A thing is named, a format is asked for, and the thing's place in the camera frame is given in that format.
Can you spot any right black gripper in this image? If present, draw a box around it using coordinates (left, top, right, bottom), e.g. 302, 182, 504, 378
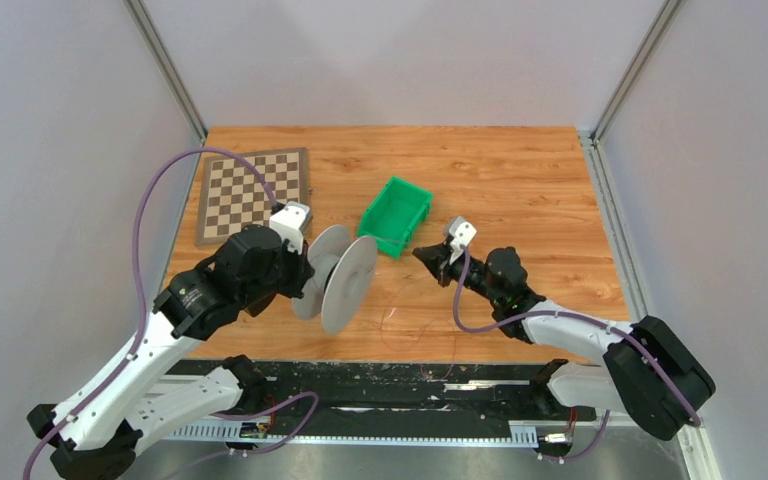
412, 243, 502, 307

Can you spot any grey cable spool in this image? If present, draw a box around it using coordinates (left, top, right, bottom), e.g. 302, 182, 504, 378
292, 225, 378, 335

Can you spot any thin pink wire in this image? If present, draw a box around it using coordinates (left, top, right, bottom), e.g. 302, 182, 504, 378
381, 281, 458, 384

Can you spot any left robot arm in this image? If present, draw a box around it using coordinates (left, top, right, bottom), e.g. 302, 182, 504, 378
28, 224, 314, 479

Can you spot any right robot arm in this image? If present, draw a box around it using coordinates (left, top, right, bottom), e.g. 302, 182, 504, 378
412, 243, 716, 440

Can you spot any green plastic bin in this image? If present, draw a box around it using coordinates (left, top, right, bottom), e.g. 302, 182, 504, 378
357, 176, 433, 258

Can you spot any wooden chessboard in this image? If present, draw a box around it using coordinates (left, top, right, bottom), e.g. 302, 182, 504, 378
195, 147, 311, 247

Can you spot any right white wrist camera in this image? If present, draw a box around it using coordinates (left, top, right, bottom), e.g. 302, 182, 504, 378
443, 216, 477, 265

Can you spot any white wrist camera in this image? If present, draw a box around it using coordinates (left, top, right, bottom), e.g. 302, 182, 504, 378
268, 201, 313, 255
443, 216, 477, 265

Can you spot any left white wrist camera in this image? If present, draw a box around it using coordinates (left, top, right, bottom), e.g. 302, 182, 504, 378
268, 201, 313, 255

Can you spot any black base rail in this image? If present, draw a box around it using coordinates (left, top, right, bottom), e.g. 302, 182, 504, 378
199, 359, 604, 440

